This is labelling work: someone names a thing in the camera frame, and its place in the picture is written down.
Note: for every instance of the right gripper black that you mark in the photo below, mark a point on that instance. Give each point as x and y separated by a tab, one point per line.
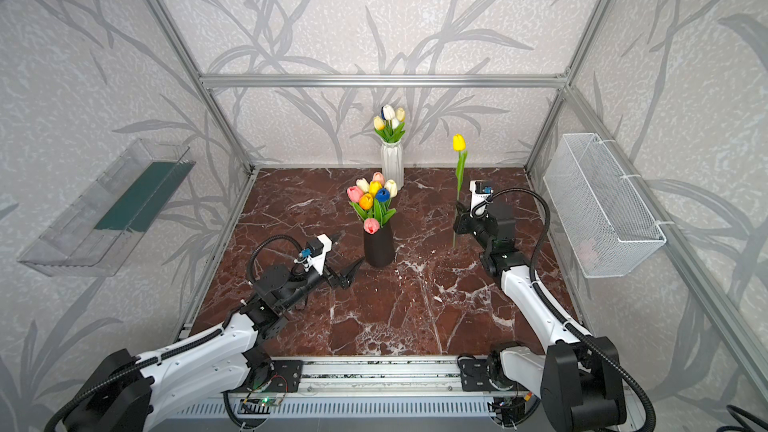
467	222

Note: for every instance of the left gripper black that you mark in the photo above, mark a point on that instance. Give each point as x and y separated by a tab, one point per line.
330	274

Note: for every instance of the black cylindrical vase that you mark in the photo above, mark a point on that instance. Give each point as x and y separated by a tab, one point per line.
379	249

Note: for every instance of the pink artificial tulip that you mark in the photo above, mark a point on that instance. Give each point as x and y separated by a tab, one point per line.
371	226

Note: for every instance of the orange pink tulip bundle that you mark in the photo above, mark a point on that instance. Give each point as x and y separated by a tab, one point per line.
363	203

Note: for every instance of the small yellow tulip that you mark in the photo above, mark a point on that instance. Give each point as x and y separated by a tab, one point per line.
460	147

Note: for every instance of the white ribbed ceramic vase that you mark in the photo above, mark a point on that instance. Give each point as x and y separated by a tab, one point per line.
392	162

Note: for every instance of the white artificial tulip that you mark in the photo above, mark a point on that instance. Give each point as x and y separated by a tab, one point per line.
388	112

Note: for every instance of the bright yellow artificial tulip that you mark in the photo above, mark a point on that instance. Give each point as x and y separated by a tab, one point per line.
390	131

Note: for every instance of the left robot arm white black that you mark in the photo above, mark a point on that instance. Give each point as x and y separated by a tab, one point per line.
136	393

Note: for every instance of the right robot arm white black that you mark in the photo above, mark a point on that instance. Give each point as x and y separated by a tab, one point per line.
576	386

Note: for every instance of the green circuit board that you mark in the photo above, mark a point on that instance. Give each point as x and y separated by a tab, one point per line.
260	404

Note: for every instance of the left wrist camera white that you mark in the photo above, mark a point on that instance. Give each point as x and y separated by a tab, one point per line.
313	256

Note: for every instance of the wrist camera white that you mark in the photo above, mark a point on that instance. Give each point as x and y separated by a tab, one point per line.
313	256
481	192

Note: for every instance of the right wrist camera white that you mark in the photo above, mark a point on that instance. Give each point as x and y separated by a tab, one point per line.
481	192

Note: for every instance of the white wire mesh basket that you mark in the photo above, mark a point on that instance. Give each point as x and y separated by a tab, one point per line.
608	225

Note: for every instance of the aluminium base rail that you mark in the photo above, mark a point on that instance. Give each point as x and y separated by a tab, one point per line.
362	387

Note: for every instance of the clear plastic wall tray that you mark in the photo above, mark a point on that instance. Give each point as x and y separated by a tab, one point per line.
95	235

